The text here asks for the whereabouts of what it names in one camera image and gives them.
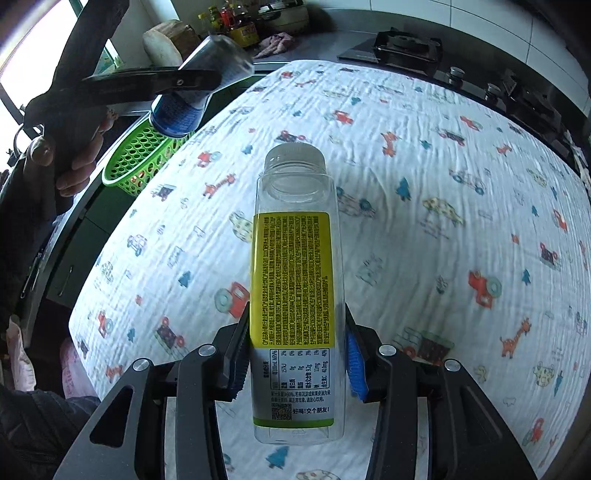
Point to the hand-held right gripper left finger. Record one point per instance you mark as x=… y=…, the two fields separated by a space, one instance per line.
x=235 y=350

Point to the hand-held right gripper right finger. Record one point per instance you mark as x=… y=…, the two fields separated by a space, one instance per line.
x=355 y=364

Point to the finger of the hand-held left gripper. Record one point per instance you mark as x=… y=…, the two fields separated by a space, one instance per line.
x=189 y=83

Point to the small blue label bottle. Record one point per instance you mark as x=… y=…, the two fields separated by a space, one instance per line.
x=184 y=110

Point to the clear bottle with yellow label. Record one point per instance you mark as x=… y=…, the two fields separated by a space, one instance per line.
x=291 y=277

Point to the green plastic basket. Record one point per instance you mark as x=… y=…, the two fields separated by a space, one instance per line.
x=138 y=161

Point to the person's left forearm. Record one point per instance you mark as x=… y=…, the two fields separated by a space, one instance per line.
x=23 y=230

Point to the person's left hand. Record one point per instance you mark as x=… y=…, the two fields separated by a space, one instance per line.
x=76 y=173

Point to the round wooden chopping block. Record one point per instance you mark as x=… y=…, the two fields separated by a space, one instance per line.
x=164 y=44

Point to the red cap condiment bottle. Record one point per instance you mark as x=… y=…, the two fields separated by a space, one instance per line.
x=226 y=16

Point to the pink cloth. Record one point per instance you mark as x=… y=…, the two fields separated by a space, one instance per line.
x=274 y=44

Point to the white cooking pot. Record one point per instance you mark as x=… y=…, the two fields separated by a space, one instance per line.
x=284 y=14

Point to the white printed blanket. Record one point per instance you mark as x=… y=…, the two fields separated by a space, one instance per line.
x=438 y=230

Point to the pink plastic bag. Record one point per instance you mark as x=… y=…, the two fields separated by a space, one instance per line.
x=76 y=367

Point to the person's dark jacket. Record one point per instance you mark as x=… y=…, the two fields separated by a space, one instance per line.
x=41 y=434

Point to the black gas stove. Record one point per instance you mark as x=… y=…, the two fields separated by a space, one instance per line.
x=406 y=48

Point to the black stove knob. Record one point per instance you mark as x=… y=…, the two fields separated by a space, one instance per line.
x=457 y=73
x=493 y=88

